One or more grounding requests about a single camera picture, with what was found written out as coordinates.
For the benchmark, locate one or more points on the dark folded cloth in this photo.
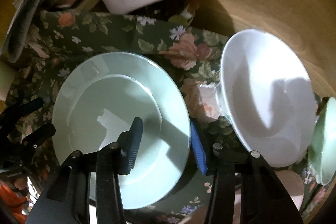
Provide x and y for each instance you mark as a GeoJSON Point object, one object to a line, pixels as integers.
{"type": "Point", "coordinates": [19, 28]}

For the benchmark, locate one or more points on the pale green plate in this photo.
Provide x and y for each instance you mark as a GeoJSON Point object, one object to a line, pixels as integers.
{"type": "Point", "coordinates": [100, 99]}

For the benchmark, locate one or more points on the white deep bowl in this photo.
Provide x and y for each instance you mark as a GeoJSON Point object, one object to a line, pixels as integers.
{"type": "Point", "coordinates": [267, 94]}

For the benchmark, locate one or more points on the orange left sleeve forearm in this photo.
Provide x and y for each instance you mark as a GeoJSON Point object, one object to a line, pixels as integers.
{"type": "Point", "coordinates": [14, 203]}

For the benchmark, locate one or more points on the light green bowl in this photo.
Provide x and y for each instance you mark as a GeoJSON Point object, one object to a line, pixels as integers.
{"type": "Point", "coordinates": [321, 153]}

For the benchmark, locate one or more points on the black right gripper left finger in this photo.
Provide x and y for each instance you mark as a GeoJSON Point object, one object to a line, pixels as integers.
{"type": "Point", "coordinates": [128, 146]}

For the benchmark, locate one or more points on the dark floral cloth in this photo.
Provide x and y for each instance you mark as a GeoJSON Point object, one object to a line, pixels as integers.
{"type": "Point", "coordinates": [59, 41]}

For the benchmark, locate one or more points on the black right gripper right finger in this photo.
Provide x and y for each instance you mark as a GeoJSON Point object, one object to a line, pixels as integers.
{"type": "Point", "coordinates": [198, 150]}

